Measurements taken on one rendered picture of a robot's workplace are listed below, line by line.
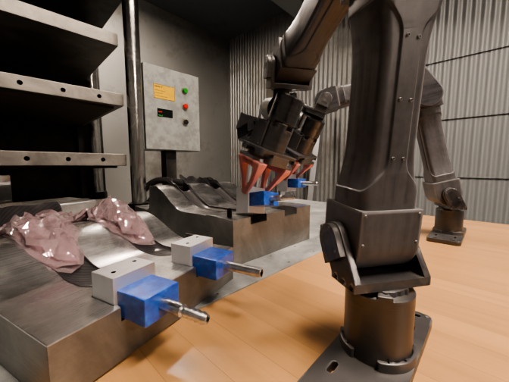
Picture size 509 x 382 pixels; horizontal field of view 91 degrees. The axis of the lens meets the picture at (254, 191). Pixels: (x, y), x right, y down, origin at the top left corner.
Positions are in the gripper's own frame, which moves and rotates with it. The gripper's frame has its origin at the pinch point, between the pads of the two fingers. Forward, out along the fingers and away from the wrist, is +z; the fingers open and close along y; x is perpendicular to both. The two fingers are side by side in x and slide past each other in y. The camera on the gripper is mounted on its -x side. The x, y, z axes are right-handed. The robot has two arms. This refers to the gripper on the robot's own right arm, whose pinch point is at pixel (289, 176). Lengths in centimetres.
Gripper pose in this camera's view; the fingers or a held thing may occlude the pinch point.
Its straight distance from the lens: 81.9
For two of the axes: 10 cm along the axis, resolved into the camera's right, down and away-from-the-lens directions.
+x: 6.3, 5.4, -5.7
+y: -7.0, 0.7, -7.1
